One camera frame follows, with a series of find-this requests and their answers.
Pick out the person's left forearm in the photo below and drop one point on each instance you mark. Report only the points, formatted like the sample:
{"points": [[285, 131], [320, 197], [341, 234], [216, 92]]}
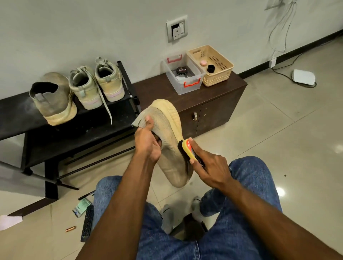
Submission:
{"points": [[118, 219]]}

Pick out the white wall plug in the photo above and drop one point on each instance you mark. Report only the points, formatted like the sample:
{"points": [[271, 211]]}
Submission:
{"points": [[272, 61]]}

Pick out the black remote control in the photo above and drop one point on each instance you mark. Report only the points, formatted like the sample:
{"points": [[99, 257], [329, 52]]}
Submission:
{"points": [[87, 222]]}

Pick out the person's right forearm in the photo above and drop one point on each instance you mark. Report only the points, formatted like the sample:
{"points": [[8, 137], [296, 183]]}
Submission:
{"points": [[284, 225]]}

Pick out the dark brown wooden cabinet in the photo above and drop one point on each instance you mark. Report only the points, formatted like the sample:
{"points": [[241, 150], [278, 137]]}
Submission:
{"points": [[155, 91]]}

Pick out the silver cabinet door latch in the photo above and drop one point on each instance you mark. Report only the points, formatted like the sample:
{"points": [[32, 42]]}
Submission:
{"points": [[194, 115]]}

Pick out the person's right leg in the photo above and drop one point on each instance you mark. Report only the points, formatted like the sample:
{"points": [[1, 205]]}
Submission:
{"points": [[257, 185]]}

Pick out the black stool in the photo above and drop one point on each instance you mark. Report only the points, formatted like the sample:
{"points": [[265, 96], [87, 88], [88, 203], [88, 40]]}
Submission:
{"points": [[190, 227]]}

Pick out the worn tan slip-on shoe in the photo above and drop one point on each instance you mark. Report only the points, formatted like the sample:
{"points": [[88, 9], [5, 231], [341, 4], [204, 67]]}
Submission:
{"points": [[53, 102], [169, 134]]}

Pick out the white router box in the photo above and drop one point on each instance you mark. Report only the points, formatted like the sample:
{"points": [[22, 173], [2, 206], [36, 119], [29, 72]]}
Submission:
{"points": [[304, 77]]}

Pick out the pink round lid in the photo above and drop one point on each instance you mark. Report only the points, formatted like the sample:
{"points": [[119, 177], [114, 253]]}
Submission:
{"points": [[203, 62]]}

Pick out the green paper packet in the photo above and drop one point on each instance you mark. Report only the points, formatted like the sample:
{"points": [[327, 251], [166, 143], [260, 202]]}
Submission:
{"points": [[81, 207]]}

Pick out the person's left hand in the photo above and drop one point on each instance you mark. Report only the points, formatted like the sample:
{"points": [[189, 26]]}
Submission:
{"points": [[147, 142]]}

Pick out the white paper sheet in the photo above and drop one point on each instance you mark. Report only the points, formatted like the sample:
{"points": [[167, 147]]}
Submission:
{"points": [[9, 223]]}

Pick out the pale green lace-up shoe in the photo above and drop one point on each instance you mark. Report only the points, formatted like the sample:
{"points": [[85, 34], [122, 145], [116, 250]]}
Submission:
{"points": [[86, 88], [111, 81]]}

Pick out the small brass cylinder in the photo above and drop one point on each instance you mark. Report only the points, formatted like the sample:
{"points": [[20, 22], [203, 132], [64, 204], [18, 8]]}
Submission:
{"points": [[70, 229]]}

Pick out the beige plastic basket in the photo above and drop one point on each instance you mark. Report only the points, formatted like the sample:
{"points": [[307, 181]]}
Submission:
{"points": [[219, 64]]}

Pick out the person's leg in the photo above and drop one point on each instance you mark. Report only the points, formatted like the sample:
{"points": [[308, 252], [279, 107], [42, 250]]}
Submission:
{"points": [[155, 238], [257, 185]]}

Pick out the person's left leg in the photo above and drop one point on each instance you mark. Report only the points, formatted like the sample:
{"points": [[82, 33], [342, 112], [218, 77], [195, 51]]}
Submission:
{"points": [[155, 238]]}

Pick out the small black round cap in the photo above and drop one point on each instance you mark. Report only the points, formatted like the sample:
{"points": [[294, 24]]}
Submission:
{"points": [[210, 68]]}

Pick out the black metal shoe rack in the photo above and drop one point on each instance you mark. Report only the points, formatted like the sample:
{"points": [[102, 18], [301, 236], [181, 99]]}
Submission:
{"points": [[48, 131]]}

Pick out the black pen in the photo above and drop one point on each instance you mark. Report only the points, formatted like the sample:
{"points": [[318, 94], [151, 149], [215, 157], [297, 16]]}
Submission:
{"points": [[86, 195]]}

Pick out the black orange shoe brush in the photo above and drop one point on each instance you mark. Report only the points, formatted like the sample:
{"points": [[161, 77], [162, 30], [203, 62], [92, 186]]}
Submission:
{"points": [[188, 147]]}

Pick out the clear plastic storage box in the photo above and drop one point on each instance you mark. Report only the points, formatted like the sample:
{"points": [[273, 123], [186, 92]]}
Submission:
{"points": [[185, 84]]}

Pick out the black round polish tin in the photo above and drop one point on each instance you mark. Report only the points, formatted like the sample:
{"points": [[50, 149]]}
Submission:
{"points": [[182, 70]]}

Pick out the person's right hand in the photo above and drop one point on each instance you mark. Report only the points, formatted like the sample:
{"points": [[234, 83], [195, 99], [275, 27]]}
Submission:
{"points": [[217, 170]]}

